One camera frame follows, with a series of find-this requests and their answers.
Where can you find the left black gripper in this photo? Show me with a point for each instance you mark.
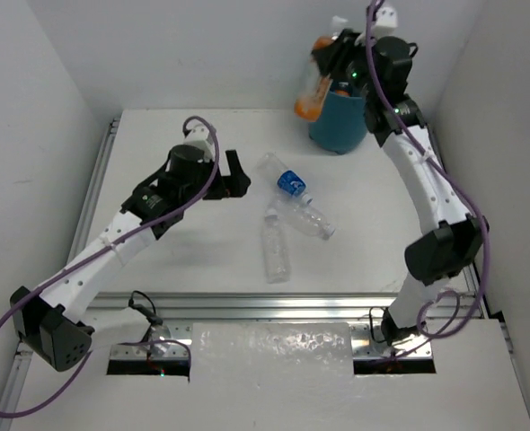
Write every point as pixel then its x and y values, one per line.
pixel 223 182

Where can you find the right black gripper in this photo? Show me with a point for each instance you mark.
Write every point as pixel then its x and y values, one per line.
pixel 331 57

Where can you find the clear bottle front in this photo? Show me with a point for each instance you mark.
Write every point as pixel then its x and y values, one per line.
pixel 275 251

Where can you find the clear bottle diagonal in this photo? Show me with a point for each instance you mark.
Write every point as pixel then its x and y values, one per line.
pixel 302 217

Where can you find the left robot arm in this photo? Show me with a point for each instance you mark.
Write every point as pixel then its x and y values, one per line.
pixel 55 324

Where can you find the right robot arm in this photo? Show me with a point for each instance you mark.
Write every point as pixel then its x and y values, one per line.
pixel 452 232

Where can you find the teal plastic bin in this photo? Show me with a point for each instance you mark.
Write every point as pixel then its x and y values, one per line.
pixel 341 126

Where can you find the blue label bottle back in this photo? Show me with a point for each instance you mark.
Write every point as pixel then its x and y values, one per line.
pixel 282 179

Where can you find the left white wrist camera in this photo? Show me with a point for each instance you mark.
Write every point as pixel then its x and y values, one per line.
pixel 200 138

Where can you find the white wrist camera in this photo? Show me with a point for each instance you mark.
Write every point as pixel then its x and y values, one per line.
pixel 383 21
pixel 200 138

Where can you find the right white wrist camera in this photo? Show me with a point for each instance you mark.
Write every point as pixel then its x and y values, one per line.
pixel 383 21

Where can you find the aluminium frame rail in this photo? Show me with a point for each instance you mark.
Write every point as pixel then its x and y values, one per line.
pixel 284 357

